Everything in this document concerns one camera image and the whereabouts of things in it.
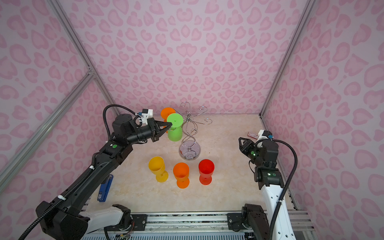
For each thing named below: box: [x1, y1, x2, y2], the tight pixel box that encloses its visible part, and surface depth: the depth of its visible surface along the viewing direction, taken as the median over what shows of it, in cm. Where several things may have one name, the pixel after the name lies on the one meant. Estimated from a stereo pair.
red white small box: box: [247, 131, 259, 140], surface depth 109 cm
